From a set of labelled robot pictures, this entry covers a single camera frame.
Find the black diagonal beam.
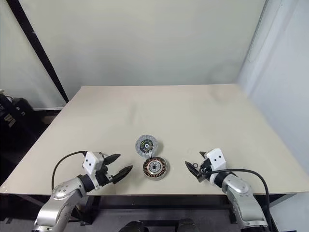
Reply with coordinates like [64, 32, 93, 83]
[9, 0, 70, 105]

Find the black equipment case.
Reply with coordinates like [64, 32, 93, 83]
[12, 97, 33, 128]

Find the white wall conduit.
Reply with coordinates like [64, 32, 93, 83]
[248, 0, 270, 62]

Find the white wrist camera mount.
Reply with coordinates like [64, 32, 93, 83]
[83, 151, 106, 189]
[206, 147, 227, 184]

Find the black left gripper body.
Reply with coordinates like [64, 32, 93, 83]
[96, 156, 114, 187]

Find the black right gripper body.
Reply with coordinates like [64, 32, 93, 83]
[197, 157, 213, 184]

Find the black case with white label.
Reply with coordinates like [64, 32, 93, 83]
[0, 93, 18, 130]

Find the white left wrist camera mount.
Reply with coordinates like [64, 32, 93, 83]
[83, 151, 106, 189]

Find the black table frame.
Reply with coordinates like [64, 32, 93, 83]
[0, 192, 300, 225]

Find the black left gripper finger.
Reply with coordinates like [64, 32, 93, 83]
[105, 153, 121, 166]
[112, 165, 134, 185]

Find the motor base with copper windings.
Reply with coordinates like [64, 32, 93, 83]
[142, 157, 170, 180]

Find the dark rounded shape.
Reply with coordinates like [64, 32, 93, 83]
[120, 218, 146, 232]
[177, 217, 201, 232]

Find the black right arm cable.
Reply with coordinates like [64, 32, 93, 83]
[204, 168, 276, 232]

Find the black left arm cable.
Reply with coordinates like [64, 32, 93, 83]
[51, 150, 88, 192]

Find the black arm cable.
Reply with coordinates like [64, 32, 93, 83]
[51, 150, 88, 192]
[204, 168, 276, 232]

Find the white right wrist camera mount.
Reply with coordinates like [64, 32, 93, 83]
[206, 147, 227, 184]

